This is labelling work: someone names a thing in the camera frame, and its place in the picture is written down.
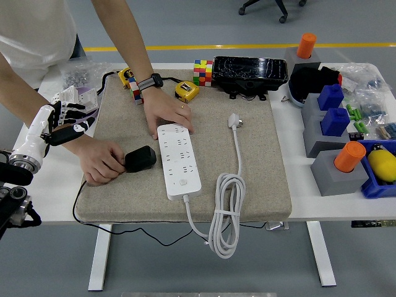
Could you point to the silver bracket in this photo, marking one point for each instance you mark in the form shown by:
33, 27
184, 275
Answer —
277, 226

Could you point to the person's right forearm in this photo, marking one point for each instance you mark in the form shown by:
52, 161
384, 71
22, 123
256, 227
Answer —
18, 83

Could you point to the black power adapter plug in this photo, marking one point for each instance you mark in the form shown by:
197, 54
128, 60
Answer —
140, 159

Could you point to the grey-brown mat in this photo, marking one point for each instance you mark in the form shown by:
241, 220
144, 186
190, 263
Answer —
263, 185

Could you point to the person's left forearm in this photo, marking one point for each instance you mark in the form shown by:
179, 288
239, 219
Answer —
123, 37

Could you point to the black wristwatch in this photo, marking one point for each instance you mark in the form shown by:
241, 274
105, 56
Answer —
151, 81

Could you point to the clear bag of metal nuts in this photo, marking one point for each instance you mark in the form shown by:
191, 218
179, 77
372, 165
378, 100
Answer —
77, 77

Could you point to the black table control panel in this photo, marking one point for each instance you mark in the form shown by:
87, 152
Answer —
371, 223

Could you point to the green peg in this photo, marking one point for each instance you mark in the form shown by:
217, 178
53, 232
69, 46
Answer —
359, 126
359, 114
355, 114
349, 109
365, 128

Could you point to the blue block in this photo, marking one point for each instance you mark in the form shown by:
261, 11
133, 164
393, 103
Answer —
331, 97
335, 122

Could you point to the small clear bag blue parts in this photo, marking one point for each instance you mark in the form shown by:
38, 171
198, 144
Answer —
377, 84

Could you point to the grey block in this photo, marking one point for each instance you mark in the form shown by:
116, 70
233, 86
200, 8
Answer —
334, 182
309, 106
290, 57
318, 143

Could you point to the white switch panel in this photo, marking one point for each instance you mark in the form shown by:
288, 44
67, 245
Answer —
89, 98

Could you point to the white blue round dish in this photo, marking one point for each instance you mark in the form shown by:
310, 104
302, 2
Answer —
294, 94

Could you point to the clear bag of tan components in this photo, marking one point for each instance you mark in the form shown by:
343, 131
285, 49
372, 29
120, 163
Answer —
386, 131

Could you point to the orange cylinder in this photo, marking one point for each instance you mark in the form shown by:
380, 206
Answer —
349, 156
306, 44

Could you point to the person's right hand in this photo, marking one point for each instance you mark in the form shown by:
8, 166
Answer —
100, 162

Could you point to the clear bag of white parts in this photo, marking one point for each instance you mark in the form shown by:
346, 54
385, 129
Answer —
355, 75

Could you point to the white wall socket panel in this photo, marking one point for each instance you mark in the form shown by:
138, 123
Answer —
66, 94

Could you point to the black glossy tray device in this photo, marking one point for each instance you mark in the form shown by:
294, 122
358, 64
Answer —
247, 69

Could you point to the person's left hand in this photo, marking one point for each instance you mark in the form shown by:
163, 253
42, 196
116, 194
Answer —
167, 108

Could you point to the white power strip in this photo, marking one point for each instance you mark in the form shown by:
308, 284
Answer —
181, 167

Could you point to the yellow toy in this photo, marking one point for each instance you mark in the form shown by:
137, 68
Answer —
383, 165

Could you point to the blue plastic bin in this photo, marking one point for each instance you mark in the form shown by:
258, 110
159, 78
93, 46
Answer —
376, 190

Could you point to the yellow tape measure black label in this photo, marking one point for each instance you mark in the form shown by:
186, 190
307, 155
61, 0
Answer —
125, 77

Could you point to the white table leg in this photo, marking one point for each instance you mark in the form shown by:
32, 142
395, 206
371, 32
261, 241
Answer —
321, 256
100, 256

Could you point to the person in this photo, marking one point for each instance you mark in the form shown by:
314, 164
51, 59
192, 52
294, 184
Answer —
31, 24

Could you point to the large clear bag blue parts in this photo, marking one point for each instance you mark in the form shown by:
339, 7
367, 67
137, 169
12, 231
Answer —
372, 108

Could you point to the colourful puzzle cube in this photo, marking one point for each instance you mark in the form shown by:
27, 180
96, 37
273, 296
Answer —
136, 92
203, 72

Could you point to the black office chair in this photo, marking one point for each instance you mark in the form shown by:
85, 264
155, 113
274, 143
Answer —
282, 19

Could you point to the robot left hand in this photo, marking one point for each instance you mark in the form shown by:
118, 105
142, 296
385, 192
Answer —
35, 127

